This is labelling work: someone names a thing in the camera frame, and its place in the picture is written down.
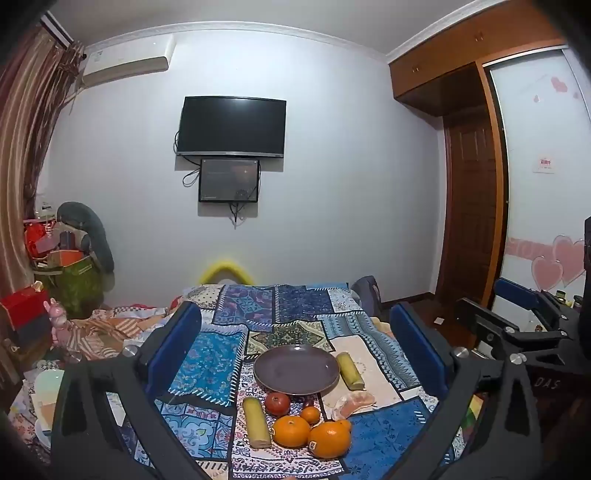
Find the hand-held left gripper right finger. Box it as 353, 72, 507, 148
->
389, 301, 544, 480

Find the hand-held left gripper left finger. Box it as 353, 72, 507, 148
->
50, 300, 204, 480

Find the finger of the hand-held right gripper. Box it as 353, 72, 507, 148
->
493, 277, 564, 321
455, 298, 522, 346

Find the short sugarcane piece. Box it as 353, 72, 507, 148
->
336, 352, 365, 388

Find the pomelo wedge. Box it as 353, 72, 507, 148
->
330, 391, 377, 416

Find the long sugarcane piece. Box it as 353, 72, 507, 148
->
242, 398, 272, 448

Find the red tomato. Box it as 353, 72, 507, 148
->
264, 391, 291, 417

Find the dark grey round plate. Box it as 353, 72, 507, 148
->
253, 344, 341, 396

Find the large orange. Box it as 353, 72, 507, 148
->
308, 421, 352, 460

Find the medium mandarin orange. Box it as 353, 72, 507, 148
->
271, 415, 311, 448

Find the orange striped bedding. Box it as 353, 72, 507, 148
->
69, 305, 181, 361

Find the dark backpack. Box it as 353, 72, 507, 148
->
351, 275, 382, 317

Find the white sliding wardrobe door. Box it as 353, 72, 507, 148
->
482, 46, 591, 324

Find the yellow headboard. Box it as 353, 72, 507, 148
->
199, 259, 256, 284

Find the brown wooden door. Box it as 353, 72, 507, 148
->
436, 115, 505, 315

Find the green patterned bag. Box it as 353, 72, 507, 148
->
34, 256, 105, 319

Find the blue patchwork blanket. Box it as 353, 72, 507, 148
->
92, 282, 467, 480

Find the pink plush toy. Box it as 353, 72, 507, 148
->
44, 298, 70, 344

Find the orange box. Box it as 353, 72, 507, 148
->
48, 249, 86, 268

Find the grey plush toy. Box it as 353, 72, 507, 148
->
56, 200, 115, 273

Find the red box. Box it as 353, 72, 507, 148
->
0, 288, 51, 330

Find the red gift bag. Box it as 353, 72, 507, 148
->
23, 219, 58, 259

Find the wooden overhead cabinet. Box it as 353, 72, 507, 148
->
388, 4, 570, 116

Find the brown striped curtain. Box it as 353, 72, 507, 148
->
0, 28, 85, 296

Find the white air conditioner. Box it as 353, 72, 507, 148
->
79, 34, 177, 88

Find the small black wall monitor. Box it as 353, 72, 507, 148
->
198, 158, 260, 204

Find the black wall television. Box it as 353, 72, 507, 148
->
175, 96, 287, 159

